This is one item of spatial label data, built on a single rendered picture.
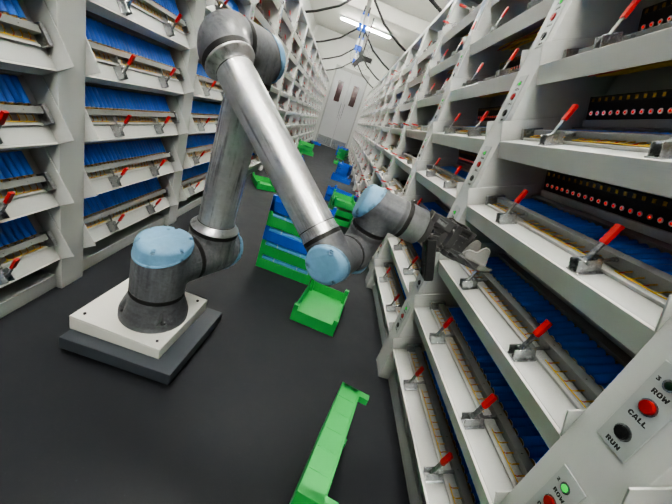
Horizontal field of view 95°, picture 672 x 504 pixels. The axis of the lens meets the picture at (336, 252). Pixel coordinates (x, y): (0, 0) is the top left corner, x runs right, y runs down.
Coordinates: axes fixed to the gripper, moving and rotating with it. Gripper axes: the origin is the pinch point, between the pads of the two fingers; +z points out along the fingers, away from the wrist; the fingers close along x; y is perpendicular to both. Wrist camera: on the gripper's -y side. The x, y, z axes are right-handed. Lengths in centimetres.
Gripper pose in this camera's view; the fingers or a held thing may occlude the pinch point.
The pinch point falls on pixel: (482, 267)
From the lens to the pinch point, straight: 88.8
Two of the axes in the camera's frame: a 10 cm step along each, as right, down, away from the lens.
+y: 4.4, -8.2, -3.6
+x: 0.2, -3.9, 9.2
